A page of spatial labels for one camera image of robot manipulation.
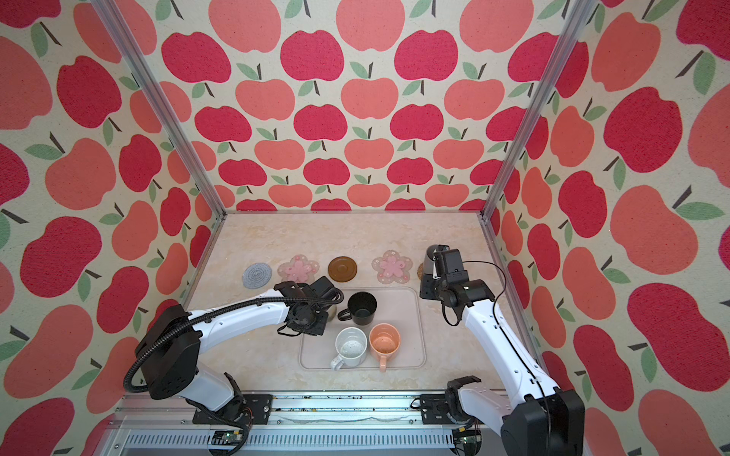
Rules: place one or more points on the aluminium front rail frame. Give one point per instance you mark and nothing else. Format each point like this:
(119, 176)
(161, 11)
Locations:
(298, 423)

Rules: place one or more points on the grey round coaster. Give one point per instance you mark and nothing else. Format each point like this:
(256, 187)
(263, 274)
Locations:
(256, 276)

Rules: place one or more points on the black mug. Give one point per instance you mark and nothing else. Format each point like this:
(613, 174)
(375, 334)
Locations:
(361, 309)

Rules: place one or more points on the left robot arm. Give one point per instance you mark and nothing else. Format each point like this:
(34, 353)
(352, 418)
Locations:
(168, 361)

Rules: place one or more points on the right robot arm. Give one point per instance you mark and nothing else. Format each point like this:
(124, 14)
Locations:
(536, 416)

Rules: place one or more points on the right aluminium corner post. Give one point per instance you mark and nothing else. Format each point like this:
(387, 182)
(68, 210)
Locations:
(567, 40)

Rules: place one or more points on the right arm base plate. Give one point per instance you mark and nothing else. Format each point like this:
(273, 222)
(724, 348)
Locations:
(436, 409)

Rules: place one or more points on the peach pink mug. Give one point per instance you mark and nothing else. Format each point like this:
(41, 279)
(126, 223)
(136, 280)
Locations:
(384, 340)

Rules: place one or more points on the white mug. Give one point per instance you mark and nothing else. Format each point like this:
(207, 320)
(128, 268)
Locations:
(351, 349)

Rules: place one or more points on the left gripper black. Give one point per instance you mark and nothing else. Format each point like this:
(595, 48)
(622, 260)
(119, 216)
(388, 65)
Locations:
(317, 332)

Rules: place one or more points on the aluminium corner post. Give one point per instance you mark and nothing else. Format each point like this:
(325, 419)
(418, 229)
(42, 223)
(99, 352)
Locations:
(567, 40)
(123, 37)

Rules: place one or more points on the grey mug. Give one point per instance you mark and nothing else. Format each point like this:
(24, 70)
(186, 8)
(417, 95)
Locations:
(430, 267)

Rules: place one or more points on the beige mug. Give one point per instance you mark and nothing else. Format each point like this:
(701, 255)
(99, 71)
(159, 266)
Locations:
(331, 313)

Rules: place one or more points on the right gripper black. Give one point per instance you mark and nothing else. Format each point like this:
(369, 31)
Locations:
(425, 287)

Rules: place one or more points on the brown wooden round coaster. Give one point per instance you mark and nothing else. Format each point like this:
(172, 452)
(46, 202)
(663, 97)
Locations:
(342, 269)

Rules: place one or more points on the left aluminium corner post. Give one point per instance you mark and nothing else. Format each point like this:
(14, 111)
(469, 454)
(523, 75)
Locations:
(123, 37)

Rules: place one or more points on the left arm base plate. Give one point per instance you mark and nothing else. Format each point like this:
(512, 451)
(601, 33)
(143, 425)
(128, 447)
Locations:
(240, 412)

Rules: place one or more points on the pink flower coaster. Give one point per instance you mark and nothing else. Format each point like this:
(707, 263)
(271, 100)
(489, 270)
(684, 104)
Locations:
(299, 269)
(392, 267)

